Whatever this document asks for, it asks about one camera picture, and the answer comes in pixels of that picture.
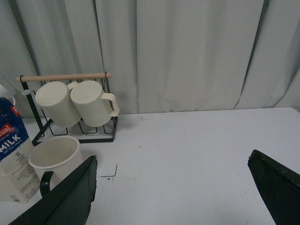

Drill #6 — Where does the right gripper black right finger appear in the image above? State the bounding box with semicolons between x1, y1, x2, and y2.
247;150;300;225

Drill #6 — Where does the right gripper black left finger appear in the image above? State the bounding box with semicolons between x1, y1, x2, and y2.
11;156;98;225

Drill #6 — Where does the cream cup with black handle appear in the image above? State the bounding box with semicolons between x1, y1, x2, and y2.
28;135;84;197

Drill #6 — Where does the blue white milk carton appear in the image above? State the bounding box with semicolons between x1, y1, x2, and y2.
0;97;39;203

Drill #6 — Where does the white ceramic cup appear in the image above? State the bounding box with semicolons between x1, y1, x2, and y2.
0;84;15;105

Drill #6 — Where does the cream ribbed mug right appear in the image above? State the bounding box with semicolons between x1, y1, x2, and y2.
70;80;120;127

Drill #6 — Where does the cream ribbed mug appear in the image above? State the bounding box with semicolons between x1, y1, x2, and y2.
70;80;120;127
35;81;81;128

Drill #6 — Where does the cream ribbed mug left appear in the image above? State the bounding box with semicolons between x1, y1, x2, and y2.
35;81;81;128

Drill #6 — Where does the grey curtain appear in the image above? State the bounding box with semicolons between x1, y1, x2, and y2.
0;0;300;118

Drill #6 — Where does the black wire mug rack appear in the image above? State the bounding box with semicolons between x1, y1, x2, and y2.
15;72;118;146

